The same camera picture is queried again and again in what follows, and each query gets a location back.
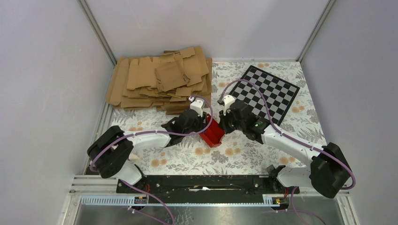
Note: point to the red paper box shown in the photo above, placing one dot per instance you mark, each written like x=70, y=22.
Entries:
x=213, y=135

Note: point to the stack of brown cardboard blanks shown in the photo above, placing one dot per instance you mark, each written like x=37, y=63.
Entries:
x=165, y=81

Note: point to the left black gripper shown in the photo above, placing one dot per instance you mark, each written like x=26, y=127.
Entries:
x=202, y=122

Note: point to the black white checkerboard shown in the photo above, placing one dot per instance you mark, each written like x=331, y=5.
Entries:
x=278, y=93

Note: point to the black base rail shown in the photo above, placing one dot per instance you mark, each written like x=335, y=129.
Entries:
x=216, y=189

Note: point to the small yellow white object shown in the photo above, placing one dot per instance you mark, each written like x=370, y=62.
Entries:
x=133, y=157

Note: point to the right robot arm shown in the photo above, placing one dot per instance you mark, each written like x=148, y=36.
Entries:
x=326, y=169

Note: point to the floral patterned mat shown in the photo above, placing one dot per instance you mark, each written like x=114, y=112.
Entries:
x=236, y=154

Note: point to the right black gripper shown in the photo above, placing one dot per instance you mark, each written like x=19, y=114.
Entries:
x=223, y=118

